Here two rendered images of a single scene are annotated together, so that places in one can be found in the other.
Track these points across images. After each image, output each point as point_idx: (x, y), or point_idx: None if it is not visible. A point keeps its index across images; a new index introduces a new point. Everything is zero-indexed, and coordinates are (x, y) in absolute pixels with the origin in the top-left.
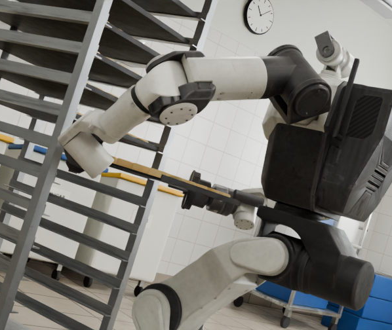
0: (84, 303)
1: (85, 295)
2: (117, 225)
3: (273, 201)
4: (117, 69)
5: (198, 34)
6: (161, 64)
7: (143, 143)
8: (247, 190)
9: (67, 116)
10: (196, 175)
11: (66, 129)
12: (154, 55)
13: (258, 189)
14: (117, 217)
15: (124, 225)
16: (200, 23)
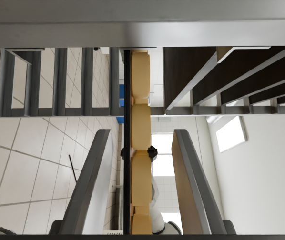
0: (3, 83)
1: (12, 81)
2: (85, 91)
3: (151, 206)
4: None
5: (284, 111)
6: None
7: (171, 105)
8: (153, 181)
9: (257, 23)
10: (154, 158)
11: (198, 36)
12: (283, 94)
13: (156, 188)
14: (92, 87)
15: (87, 99)
16: None
